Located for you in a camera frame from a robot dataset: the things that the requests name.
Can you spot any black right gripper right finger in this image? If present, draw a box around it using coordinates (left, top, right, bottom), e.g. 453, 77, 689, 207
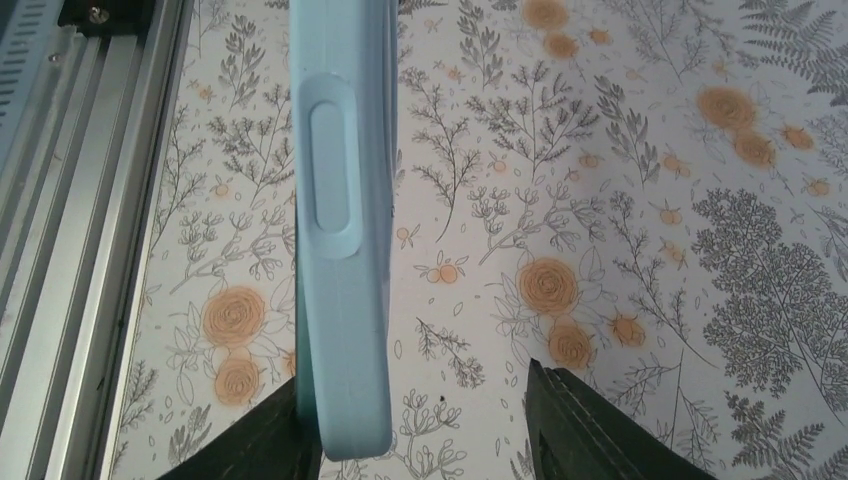
526, 359, 712, 480

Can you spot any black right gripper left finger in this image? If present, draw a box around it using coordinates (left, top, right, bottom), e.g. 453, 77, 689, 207
160, 379, 322, 480

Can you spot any phone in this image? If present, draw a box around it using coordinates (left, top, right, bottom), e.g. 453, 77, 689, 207
289, 0, 399, 461

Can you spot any floral patterned table mat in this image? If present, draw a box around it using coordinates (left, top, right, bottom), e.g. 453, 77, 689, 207
107, 1, 847, 479

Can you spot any aluminium front rail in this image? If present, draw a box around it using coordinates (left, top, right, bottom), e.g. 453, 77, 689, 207
1, 1, 192, 479

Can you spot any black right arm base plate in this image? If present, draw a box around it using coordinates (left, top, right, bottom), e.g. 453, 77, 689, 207
57, 0, 157, 37

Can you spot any white slotted cable duct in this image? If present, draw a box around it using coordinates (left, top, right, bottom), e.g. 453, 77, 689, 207
1, 0, 63, 168

